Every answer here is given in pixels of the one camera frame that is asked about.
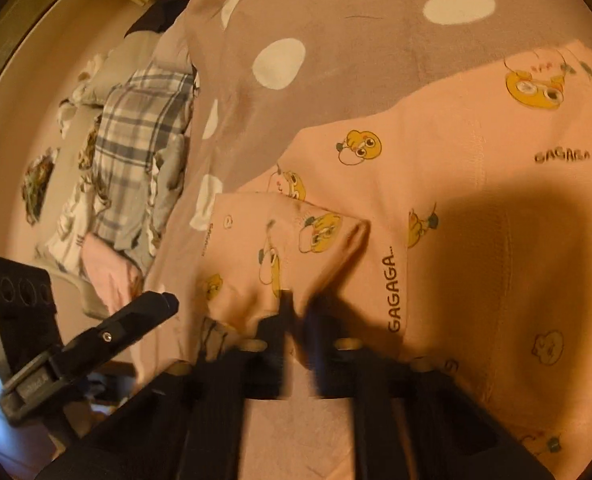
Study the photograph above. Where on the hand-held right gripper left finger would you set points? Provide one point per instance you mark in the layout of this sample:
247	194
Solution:
282	327

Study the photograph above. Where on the beige cloth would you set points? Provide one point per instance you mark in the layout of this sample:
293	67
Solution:
120	60

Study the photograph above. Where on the grey cloth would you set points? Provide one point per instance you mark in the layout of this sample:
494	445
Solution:
168	185

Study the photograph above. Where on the small patterned cloth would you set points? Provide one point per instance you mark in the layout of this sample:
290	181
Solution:
39	185

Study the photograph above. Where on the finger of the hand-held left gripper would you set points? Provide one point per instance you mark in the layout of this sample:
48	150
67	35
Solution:
120	327

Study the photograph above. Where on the pink cartoon print pants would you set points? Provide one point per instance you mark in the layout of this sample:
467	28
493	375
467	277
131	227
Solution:
451	185

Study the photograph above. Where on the polka dot blanket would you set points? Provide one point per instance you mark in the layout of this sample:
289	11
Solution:
351	60

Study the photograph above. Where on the plaid grey pillow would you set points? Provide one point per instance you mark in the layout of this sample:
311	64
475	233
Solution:
130	150

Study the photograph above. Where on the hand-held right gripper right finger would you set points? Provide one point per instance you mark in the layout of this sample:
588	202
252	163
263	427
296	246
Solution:
318	330

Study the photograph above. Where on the pink cloth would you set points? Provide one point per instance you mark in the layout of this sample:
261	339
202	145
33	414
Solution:
110	270

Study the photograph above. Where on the white printed cloth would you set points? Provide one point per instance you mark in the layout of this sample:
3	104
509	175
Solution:
73	230

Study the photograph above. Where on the dark cloth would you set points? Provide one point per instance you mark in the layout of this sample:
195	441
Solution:
158	17

